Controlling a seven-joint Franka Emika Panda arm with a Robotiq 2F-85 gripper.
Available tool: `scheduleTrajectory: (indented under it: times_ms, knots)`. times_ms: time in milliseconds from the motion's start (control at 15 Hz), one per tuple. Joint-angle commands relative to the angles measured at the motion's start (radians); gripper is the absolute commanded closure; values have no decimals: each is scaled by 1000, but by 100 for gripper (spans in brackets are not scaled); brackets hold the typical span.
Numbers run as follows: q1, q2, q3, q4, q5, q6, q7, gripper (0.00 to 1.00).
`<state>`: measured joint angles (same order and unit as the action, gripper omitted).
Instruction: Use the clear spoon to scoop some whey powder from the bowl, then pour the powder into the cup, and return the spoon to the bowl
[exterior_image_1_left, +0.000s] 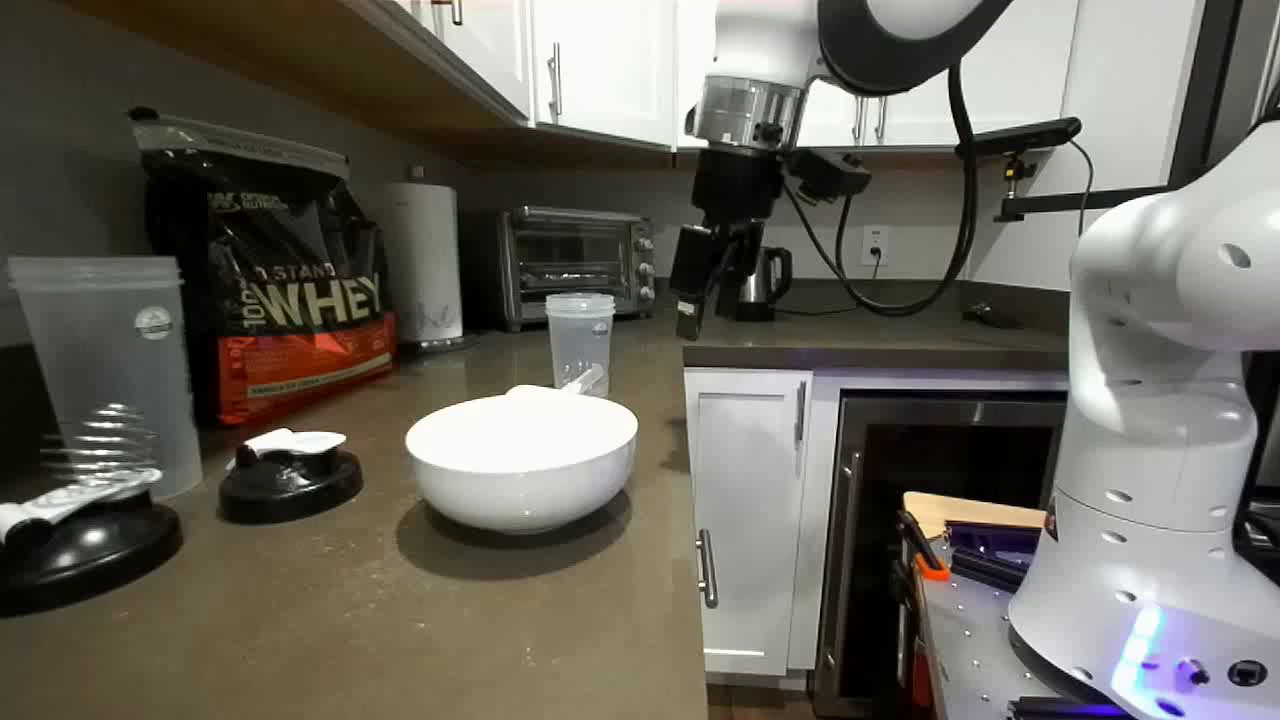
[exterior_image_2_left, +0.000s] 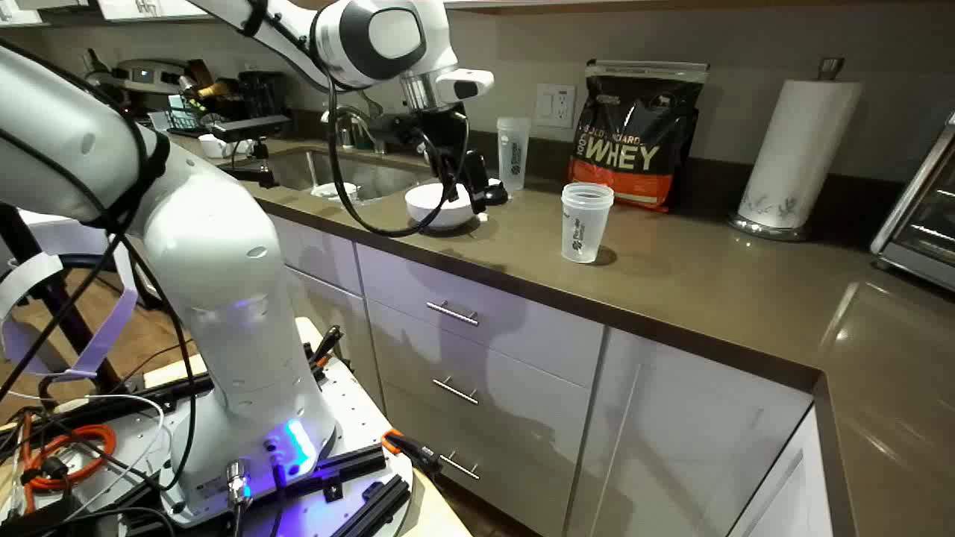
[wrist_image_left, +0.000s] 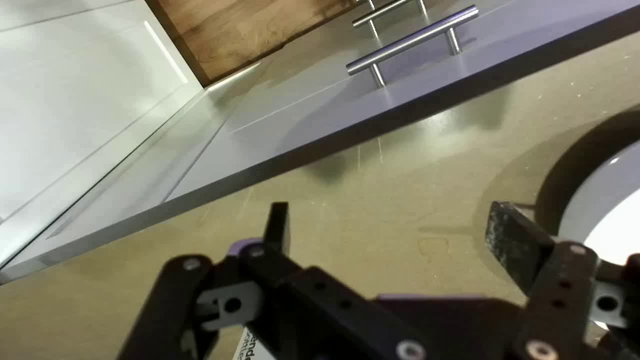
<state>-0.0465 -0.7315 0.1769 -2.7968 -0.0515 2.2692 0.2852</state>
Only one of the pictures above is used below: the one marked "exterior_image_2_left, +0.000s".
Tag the tall clear shaker cup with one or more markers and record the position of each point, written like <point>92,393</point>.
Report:
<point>514,154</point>

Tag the black countertop appliance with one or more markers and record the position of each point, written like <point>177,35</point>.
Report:
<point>250,105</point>

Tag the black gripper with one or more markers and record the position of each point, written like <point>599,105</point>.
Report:
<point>450,135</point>

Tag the white ceramic bowl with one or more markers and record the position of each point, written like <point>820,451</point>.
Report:
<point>438,212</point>

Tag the steel kitchen sink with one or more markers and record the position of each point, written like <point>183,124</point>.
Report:
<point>377,178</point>

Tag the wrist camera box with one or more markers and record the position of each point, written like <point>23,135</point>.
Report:
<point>453,85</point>

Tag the robot mounting table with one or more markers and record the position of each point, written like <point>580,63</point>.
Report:
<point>349,397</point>

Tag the orange black clamp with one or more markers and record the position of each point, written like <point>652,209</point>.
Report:
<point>410,451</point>

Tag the white wall outlet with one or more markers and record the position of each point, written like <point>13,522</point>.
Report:
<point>556,105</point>

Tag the chrome sink faucet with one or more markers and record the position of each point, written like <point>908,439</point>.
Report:
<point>350,124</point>

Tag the small white dish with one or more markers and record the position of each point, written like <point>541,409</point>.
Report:
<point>337,190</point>

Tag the white lower kitchen cabinets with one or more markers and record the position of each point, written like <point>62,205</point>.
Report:
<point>519,397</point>

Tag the black red whey bag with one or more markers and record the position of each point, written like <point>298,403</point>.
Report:
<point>638,130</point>

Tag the small black shaker lid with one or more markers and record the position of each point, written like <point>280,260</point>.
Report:
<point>495,194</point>

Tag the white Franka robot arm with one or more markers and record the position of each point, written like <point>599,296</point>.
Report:
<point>210,257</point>

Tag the silver toaster oven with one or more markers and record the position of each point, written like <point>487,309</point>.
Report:
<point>920,212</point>

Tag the white curved plastic frame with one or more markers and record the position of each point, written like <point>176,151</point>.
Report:
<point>32,279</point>

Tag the white paper towel roll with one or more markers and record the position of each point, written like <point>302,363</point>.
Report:
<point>795,151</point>

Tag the small clear shaker cup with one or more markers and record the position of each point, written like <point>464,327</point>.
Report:
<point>586,226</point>

